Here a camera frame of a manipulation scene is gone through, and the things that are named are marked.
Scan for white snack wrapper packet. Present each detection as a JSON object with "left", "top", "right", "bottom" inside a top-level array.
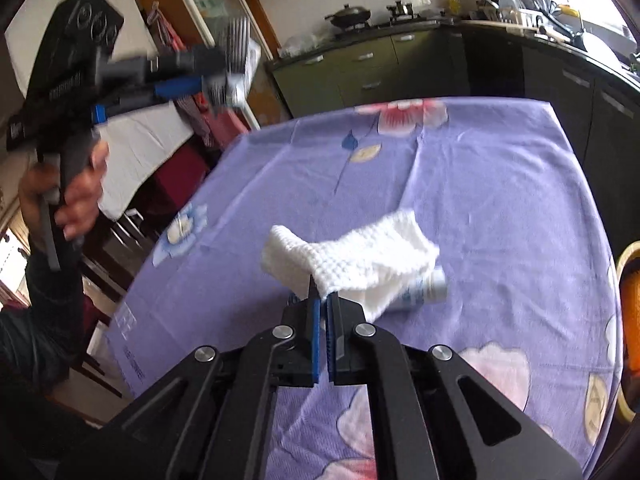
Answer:
[{"left": 207, "top": 15, "right": 262, "bottom": 108}]

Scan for white paper towel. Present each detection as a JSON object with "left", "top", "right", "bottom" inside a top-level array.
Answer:
[{"left": 262, "top": 209, "right": 439, "bottom": 323}]

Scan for dark sleeve left forearm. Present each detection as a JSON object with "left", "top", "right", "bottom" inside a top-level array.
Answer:
[{"left": 1, "top": 245, "right": 84, "bottom": 391}]

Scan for yellow rim teal trash bin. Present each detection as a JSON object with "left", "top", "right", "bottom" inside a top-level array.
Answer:
[{"left": 616, "top": 242, "right": 639, "bottom": 425}]

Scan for dark kitchen counter cabinet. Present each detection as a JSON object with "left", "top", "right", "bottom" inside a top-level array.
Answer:
[{"left": 446, "top": 24, "right": 639, "bottom": 257}]

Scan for person's left hand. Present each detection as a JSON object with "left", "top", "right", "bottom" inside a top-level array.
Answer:
[{"left": 18, "top": 141, "right": 108, "bottom": 250}]

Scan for small white blue tube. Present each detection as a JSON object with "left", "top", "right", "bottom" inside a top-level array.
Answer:
[{"left": 388, "top": 266, "right": 448, "bottom": 311}]

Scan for black wok on stove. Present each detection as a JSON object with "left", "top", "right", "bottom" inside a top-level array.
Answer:
[{"left": 324, "top": 4, "right": 371, "bottom": 29}]

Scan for steel pot on stove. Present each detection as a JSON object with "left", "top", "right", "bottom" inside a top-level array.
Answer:
[{"left": 386, "top": 0, "right": 414, "bottom": 23}]

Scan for purple floral tablecloth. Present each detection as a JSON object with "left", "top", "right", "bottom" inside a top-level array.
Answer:
[{"left": 107, "top": 98, "right": 623, "bottom": 472}]

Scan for green lower cabinets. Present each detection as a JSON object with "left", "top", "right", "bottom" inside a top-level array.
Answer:
[{"left": 269, "top": 22, "right": 470, "bottom": 118}]

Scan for dish rack with dishes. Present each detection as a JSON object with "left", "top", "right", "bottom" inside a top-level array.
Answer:
[{"left": 476, "top": 0, "right": 585, "bottom": 47}]

